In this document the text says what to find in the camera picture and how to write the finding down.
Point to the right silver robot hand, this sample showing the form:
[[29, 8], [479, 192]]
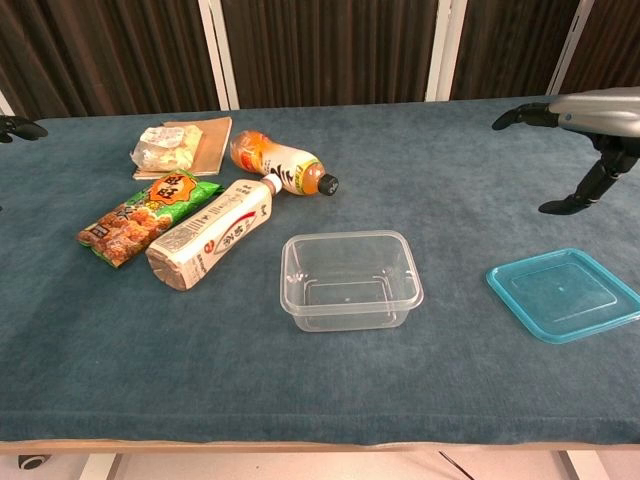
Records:
[[595, 112]]

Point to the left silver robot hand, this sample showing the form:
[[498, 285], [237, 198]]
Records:
[[20, 128]]

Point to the blue plastic container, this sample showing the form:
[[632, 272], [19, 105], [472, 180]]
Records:
[[562, 295]]

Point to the clear plastic container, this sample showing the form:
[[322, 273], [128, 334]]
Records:
[[350, 280]]

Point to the dark brown slatted panel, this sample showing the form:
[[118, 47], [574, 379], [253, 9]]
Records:
[[330, 50], [615, 40], [510, 45], [100, 55]]

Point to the clear bag of white snacks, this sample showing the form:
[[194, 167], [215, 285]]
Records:
[[165, 147]]

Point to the green snack bag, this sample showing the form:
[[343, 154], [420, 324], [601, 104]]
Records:
[[145, 215]]

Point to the brown spiral notebook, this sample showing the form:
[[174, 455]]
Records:
[[215, 145]]

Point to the white milk tea bottle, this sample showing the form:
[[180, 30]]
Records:
[[215, 235]]

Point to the orange tea bottle black cap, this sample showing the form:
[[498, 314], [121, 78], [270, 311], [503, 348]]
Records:
[[270, 160]]

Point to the white table leg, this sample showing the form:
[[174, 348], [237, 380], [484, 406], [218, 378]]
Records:
[[100, 467], [567, 467]]

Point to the blue table cloth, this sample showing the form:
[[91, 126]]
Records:
[[320, 380]]

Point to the white partition post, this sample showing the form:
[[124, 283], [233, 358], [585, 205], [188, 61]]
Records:
[[570, 45], [5, 106], [217, 55], [445, 50]]

